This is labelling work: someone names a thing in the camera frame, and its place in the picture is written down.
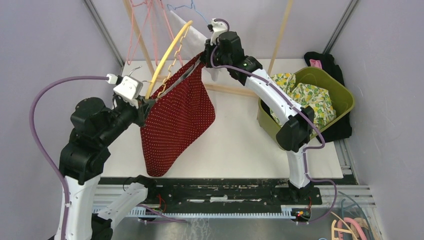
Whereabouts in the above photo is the white garment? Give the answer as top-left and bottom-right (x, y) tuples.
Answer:
(167, 11), (207, 60)

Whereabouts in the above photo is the red polka dot skirt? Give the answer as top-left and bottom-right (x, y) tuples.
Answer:
(140, 54), (216, 177)

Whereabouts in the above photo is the blue wire hanger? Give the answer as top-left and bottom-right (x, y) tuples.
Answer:
(166, 0), (210, 25)

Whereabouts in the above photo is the lemon print skirt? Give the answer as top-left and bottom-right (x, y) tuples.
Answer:
(271, 73), (337, 130)

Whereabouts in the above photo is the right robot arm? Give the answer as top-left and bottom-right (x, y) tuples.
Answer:
(201, 31), (315, 204)

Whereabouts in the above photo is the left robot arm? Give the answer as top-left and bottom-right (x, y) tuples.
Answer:
(54, 97), (158, 240)

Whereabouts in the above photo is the wooden clothes rack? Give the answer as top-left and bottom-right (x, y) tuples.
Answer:
(122, 0), (295, 99)

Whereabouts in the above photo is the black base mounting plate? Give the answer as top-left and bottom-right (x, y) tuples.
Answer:
(99, 176), (323, 214)

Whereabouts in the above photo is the pink garment in corner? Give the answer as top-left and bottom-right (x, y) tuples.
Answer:
(309, 59), (323, 69)

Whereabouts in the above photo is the olive green plastic basket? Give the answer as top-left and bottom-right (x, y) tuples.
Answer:
(256, 66), (355, 152)

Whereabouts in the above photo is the black garment behind basket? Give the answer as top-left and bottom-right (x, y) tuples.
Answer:
(303, 51), (353, 143)

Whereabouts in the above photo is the pile of spare hangers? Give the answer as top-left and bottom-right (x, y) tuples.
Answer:
(322, 197), (380, 240)

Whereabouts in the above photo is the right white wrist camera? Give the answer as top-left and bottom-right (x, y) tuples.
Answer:
(207, 18), (230, 46)

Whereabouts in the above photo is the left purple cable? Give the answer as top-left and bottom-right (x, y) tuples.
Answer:
(29, 75), (188, 240)

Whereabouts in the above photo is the left aluminium frame post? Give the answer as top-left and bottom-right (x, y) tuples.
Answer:
(82, 0), (125, 68)

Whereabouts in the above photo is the aluminium frame post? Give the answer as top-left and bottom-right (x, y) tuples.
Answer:
(322, 0), (360, 54)
(82, 0), (125, 68)

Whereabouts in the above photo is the right aluminium frame post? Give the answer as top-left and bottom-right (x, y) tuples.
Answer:
(322, 0), (360, 54)

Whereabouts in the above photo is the white slotted cable duct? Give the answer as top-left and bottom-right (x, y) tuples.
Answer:
(126, 206), (296, 220)

